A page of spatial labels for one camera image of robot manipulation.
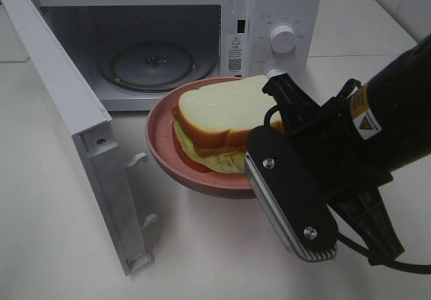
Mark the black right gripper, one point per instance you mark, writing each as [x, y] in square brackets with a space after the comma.
[330, 158]

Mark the glass microwave turntable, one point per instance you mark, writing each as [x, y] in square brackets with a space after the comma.
[154, 67]

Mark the white warning label sticker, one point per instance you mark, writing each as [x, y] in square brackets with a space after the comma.
[234, 53]

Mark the white microwave knob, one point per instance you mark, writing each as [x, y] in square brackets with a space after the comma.
[282, 38]
[274, 72]

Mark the white bread sandwich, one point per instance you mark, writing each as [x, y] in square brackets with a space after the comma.
[211, 123]

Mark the white microwave door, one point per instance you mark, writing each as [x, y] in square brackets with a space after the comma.
[89, 126]

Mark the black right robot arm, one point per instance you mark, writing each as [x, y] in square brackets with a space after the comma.
[392, 109]

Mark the white microwave oven body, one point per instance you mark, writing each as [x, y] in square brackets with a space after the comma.
[83, 48]

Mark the pink round plate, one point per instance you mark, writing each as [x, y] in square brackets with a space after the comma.
[160, 140]

